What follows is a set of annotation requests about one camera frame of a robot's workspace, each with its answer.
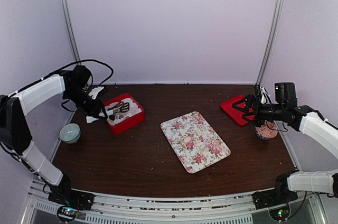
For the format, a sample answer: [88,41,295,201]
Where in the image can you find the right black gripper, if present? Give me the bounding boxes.
[232,94,286,127]

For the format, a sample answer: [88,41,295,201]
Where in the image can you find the right aluminium frame post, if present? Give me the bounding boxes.
[256,0,285,85]

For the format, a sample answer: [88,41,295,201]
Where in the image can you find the black white kitchen tongs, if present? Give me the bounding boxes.
[86,101,130,124]

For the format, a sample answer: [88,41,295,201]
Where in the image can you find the left aluminium frame post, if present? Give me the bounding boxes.
[60,0,80,63]

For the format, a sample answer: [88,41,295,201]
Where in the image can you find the pale green ceramic bowl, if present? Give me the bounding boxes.
[59,123,81,144]

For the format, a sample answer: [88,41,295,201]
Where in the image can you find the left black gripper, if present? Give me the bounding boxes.
[64,86,107,119]

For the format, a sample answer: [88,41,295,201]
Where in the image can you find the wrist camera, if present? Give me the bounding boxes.
[255,85,271,104]
[88,86,108,99]

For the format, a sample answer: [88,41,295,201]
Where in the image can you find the red patterned ceramic bowl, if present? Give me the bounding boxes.
[255,121,278,141]

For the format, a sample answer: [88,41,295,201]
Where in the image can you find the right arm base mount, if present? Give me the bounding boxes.
[252,189,300,223]

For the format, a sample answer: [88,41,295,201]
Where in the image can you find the red chocolate box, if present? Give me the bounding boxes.
[104,93,145,135]

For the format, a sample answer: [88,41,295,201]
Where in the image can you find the red box lid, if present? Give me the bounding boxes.
[220,97,248,126]

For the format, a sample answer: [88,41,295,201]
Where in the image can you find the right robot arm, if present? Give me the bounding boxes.
[232,82,337,204]

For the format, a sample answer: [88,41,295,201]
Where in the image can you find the white cube chocolate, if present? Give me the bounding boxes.
[199,144,206,152]

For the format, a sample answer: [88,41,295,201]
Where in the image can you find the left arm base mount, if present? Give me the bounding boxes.
[48,187,95,223]

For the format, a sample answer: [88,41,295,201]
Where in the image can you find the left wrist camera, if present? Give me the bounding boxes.
[88,86,108,99]

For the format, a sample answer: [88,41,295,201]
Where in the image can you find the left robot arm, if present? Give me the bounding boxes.
[1,58,70,197]

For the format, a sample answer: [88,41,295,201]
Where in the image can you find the white rectangular chocolate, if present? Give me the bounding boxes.
[195,129,203,137]

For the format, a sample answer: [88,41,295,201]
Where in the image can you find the front aluminium rail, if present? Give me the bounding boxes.
[26,179,317,224]

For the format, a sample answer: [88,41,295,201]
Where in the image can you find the white round swirl chocolate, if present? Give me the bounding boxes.
[183,136,191,144]

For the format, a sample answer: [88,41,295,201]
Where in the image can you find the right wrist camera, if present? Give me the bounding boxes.
[255,85,271,104]

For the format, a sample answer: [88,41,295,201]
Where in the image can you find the floral serving tray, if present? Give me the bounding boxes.
[160,111,231,174]

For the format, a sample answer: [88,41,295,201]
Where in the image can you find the aluminium frame post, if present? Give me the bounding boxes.
[60,0,80,63]
[256,0,285,85]

